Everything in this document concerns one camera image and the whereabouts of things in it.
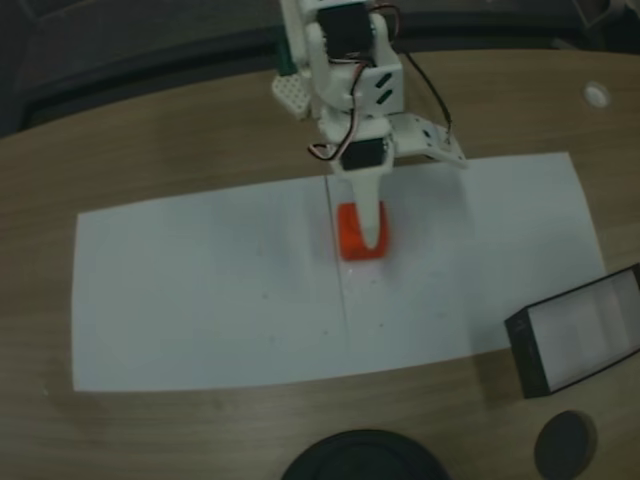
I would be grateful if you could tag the orange cube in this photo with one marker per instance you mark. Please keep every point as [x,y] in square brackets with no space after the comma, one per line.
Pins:
[347,241]

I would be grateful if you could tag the dark box white inside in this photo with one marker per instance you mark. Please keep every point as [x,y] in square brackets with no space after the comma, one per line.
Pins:
[525,350]

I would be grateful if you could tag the white paper sheet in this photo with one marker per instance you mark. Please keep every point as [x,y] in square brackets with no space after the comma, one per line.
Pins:
[450,260]
[200,290]

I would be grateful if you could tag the green table clamp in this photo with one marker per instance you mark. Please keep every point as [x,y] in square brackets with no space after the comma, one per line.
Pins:
[286,60]

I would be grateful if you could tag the white round cap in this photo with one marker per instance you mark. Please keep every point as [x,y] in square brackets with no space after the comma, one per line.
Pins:
[596,94]

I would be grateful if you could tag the black round object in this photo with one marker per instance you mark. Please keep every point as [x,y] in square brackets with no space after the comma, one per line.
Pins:
[365,460]

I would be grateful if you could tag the dark round table grommet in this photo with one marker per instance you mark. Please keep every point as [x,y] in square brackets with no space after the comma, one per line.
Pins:
[565,442]

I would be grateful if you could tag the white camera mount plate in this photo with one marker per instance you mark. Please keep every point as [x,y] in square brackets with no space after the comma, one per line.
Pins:
[425,135]

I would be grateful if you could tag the white perforated base plate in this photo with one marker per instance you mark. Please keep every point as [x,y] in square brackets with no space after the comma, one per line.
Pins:
[291,95]

